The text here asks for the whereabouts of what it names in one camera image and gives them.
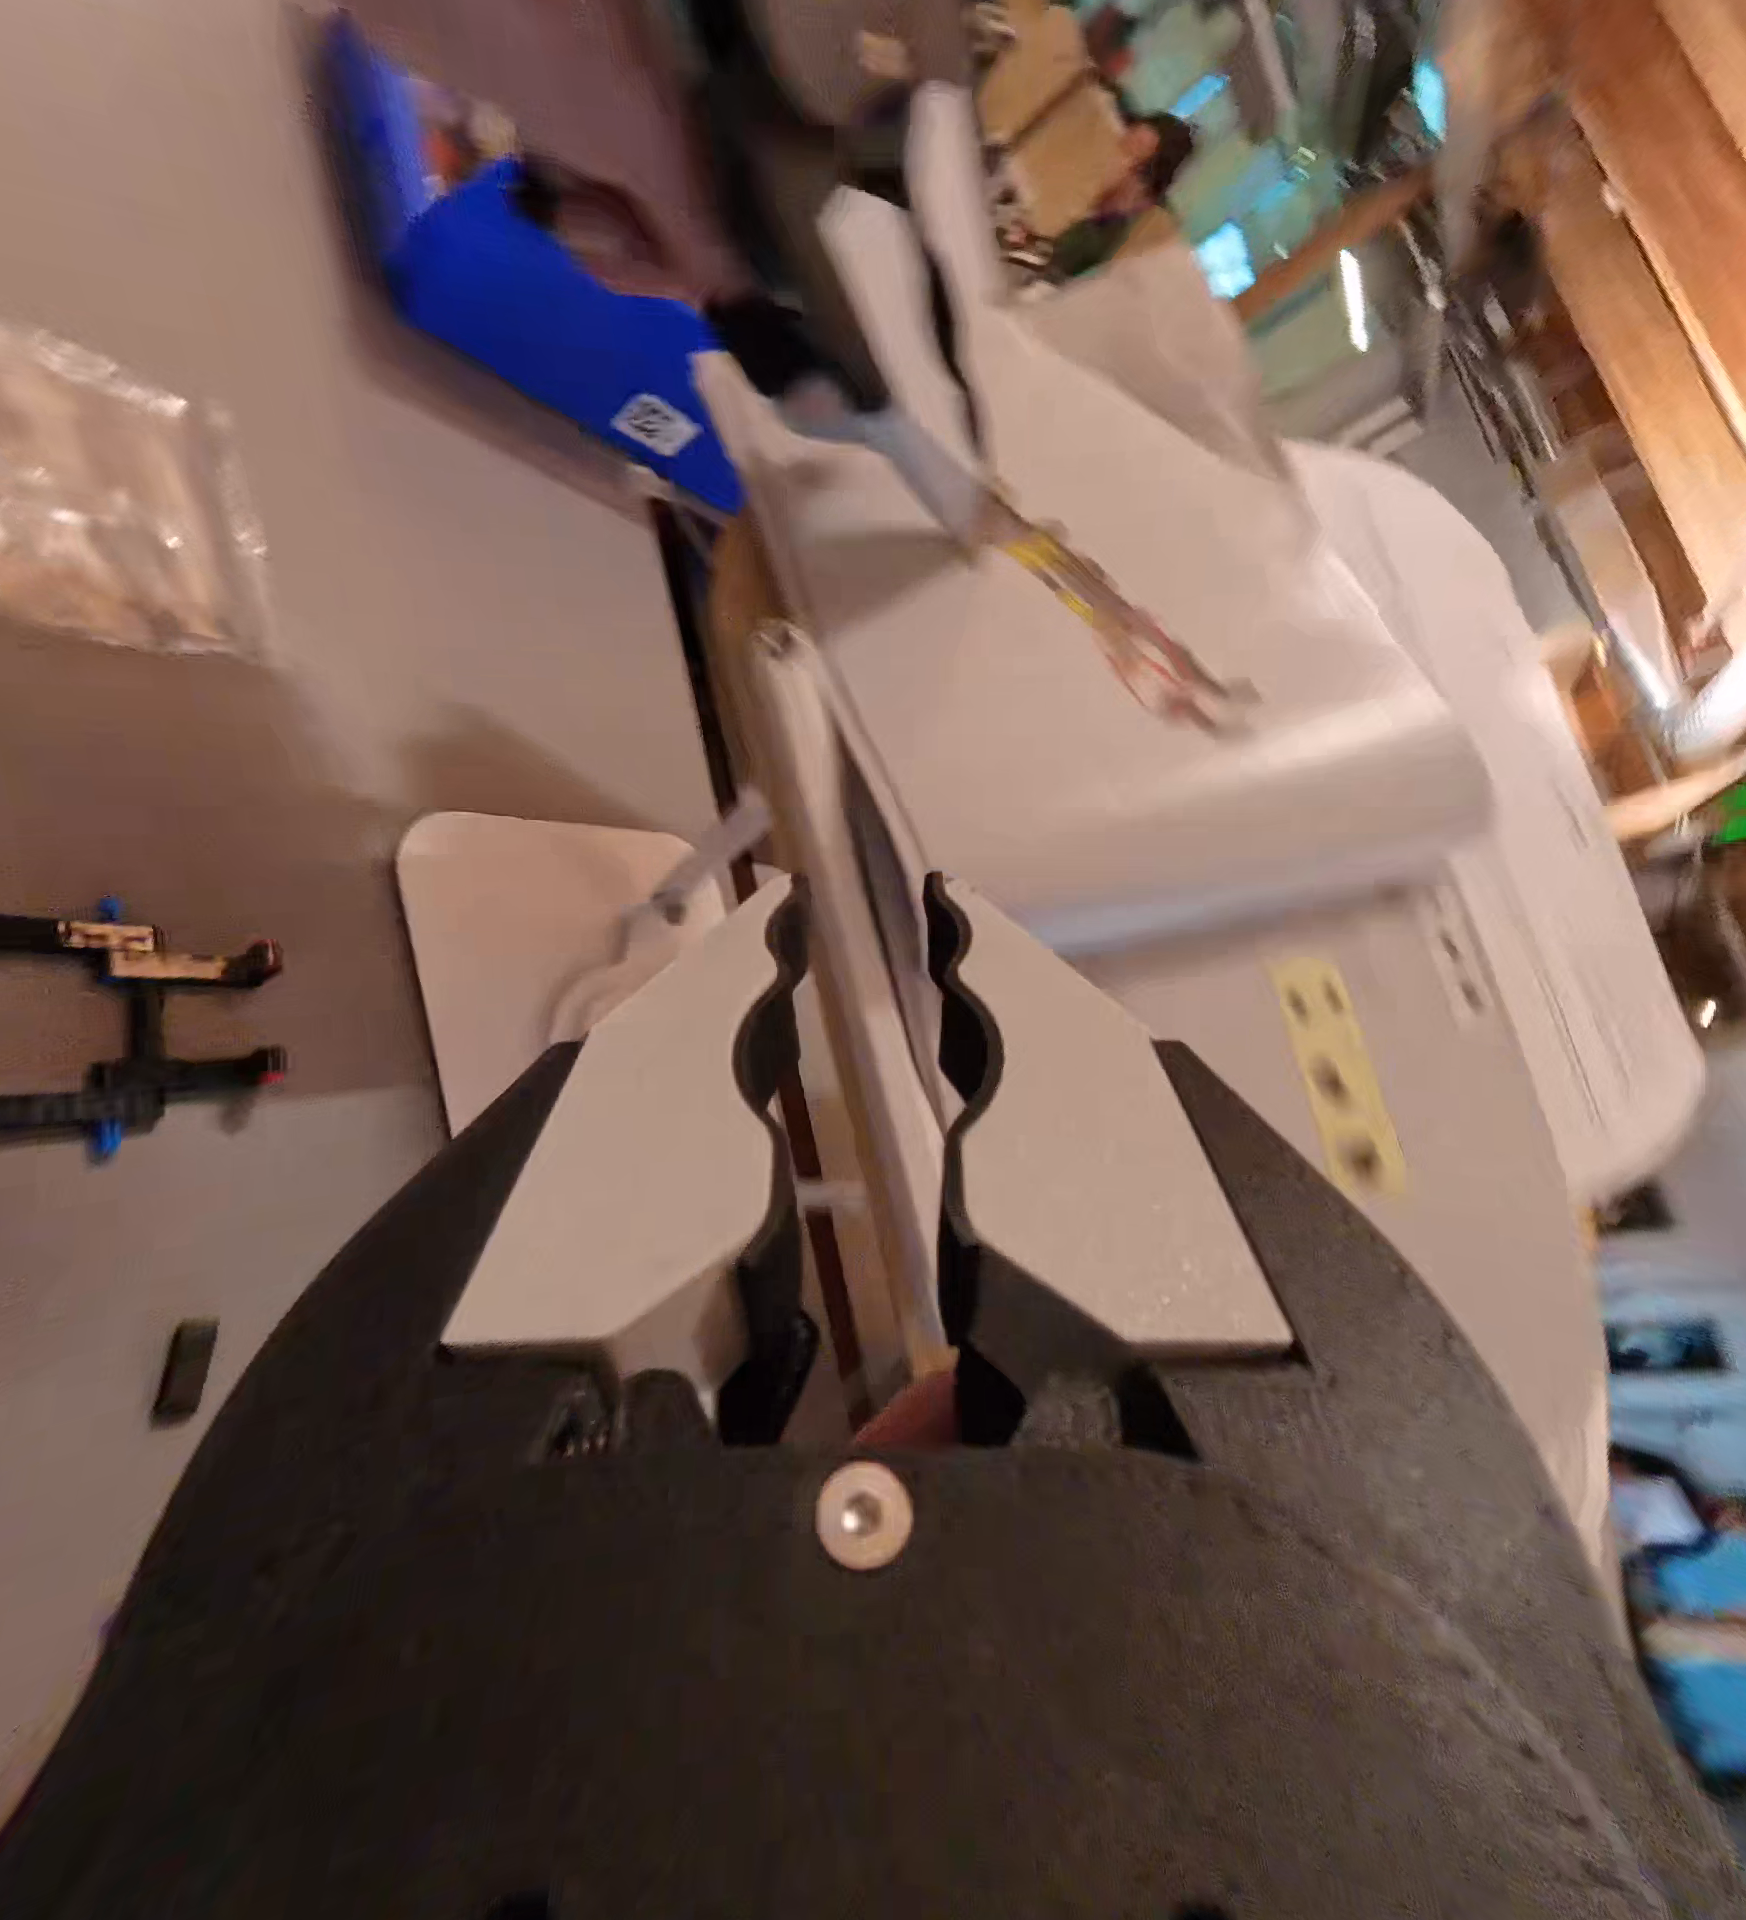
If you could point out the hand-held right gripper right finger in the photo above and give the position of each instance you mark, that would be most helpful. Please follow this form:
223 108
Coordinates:
1096 1170

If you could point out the clear plastic bag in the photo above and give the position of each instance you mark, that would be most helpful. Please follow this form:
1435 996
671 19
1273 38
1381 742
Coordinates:
64 479

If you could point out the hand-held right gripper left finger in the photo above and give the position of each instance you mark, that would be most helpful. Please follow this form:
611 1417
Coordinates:
633 1141

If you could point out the lego instruction booklet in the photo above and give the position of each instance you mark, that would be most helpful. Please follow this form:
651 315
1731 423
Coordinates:
1113 719

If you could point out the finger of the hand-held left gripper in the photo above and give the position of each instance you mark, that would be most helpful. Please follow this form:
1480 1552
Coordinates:
947 150
887 285

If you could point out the blue plastic bin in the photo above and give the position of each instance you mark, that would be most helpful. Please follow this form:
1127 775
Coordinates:
543 315

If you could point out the black lego chassis assembly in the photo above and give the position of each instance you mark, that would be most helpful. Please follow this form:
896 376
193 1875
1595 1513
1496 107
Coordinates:
31 1112

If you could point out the printed paper sheet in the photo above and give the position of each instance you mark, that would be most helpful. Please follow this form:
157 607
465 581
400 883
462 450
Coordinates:
1533 675

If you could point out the small black lego piece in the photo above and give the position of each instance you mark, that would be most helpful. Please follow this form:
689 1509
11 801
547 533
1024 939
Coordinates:
186 1374

